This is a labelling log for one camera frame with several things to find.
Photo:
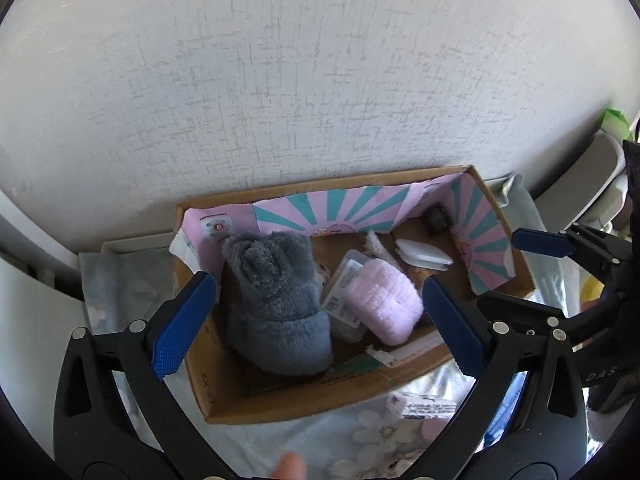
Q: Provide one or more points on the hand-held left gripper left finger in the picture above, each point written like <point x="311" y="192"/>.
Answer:
<point x="185" y="325"/>

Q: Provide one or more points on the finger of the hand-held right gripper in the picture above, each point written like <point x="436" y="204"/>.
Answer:
<point x="525" y="307"/>
<point x="542" y="242"/>

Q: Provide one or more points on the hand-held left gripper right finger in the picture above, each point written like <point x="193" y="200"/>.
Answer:
<point x="452" y="327"/>

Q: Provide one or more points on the brown plush toy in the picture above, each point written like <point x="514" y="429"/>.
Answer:
<point x="420" y="274"/>

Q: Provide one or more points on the pink fluffy towel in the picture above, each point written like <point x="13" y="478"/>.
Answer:
<point x="385" y="300"/>

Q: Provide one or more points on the white plastic box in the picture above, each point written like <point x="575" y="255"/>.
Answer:
<point x="422" y="254"/>

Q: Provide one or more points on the grey fluffy slipper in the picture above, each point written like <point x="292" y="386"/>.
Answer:
<point x="280" y="310"/>

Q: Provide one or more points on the small black object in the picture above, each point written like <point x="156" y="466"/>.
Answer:
<point x="437" y="220"/>

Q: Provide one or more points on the clear plastic case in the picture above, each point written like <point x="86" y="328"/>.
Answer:
<point x="342" y="290"/>

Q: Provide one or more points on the pink teal striped cardboard box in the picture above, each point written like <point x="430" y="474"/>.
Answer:
<point x="280" y="395"/>

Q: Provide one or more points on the person's left hand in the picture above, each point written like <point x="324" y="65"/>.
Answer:
<point x="290" y="467"/>

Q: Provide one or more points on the clear labelled plastic bag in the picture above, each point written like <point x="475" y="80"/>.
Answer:
<point x="425" y="402"/>

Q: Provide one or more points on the grey cushion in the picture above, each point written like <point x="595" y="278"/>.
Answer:
<point x="590" y="175"/>

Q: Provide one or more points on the green tissue packet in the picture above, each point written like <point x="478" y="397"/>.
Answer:
<point x="615" y="121"/>

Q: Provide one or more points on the light blue floral tablecloth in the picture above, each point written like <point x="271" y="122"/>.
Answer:
<point x="350" y="440"/>

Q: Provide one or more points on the grey door frame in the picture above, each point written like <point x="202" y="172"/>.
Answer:
<point x="30" y="260"/>

